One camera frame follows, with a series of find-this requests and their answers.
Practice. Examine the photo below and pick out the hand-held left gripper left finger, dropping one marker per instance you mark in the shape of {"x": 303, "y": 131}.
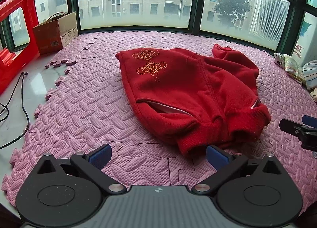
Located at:
{"x": 100, "y": 155}

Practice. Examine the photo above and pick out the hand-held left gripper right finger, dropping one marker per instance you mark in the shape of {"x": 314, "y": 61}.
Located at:
{"x": 216, "y": 155}

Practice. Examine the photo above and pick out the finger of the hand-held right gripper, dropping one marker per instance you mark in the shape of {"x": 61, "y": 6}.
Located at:
{"x": 310, "y": 121}
{"x": 307, "y": 135}

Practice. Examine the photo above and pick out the red hooded sweatshirt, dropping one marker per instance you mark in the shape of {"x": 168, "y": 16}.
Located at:
{"x": 185, "y": 89}

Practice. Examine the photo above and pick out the blue striped cloth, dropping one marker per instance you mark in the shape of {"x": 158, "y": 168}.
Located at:
{"x": 311, "y": 74}

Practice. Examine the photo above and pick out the pink foam floor mat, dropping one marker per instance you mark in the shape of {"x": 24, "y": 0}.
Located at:
{"x": 86, "y": 109}

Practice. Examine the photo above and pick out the white sign red characters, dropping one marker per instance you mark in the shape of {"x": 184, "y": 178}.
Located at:
{"x": 301, "y": 44}

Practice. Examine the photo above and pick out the white outdoor air conditioner unit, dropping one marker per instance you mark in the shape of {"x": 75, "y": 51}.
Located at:
{"x": 271, "y": 17}

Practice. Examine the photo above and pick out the brown cardboard box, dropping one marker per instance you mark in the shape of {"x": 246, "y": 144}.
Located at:
{"x": 53, "y": 34}

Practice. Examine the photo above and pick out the red plastic stool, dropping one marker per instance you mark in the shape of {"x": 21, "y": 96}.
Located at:
{"x": 14, "y": 44}

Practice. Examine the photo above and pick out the green tree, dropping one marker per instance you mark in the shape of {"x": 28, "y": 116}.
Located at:
{"x": 231, "y": 5}

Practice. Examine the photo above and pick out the dark green window frame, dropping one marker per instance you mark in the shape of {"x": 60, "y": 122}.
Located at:
{"x": 195, "y": 2}

